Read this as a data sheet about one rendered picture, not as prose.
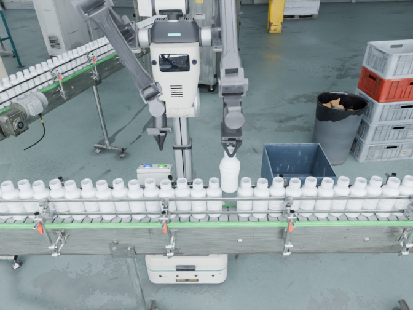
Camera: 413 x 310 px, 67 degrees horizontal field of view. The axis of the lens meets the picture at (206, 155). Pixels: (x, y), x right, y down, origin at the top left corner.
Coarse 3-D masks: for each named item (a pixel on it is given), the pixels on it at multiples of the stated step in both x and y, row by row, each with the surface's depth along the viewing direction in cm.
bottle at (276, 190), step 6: (276, 180) 116; (282, 180) 115; (270, 186) 117; (276, 186) 114; (282, 186) 114; (270, 192) 116; (276, 192) 114; (282, 192) 115; (270, 204) 118; (276, 204) 117; (282, 204) 118; (270, 210) 120; (276, 210) 119; (276, 216) 120
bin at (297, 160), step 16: (272, 144) 175; (288, 144) 175; (304, 144) 175; (272, 160) 181; (288, 160) 181; (304, 160) 181; (320, 160) 171; (272, 176) 151; (288, 176) 185; (304, 176) 185; (320, 176) 172; (336, 176) 150
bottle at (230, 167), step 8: (224, 152) 107; (224, 160) 107; (232, 160) 106; (224, 168) 107; (232, 168) 106; (224, 176) 108; (232, 176) 107; (224, 184) 110; (232, 184) 110; (232, 192) 112
